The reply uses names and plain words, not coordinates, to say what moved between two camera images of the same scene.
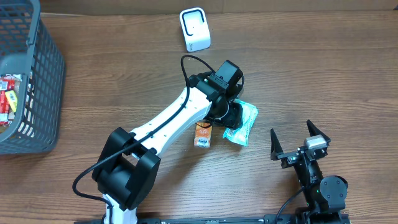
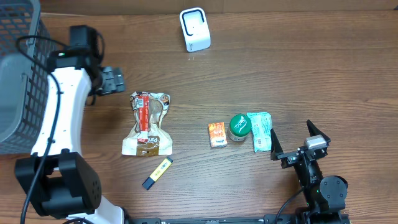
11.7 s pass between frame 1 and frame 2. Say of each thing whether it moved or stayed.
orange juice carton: moved
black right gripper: stayed
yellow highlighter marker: moved
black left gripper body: moved
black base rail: stayed
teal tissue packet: moved
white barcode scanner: stayed
